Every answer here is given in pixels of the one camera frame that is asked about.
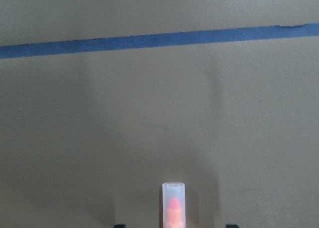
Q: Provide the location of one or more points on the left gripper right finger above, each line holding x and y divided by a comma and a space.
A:
231, 225

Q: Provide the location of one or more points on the orange highlighter pen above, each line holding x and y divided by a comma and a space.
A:
173, 205

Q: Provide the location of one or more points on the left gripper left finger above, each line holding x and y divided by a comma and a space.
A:
119, 226

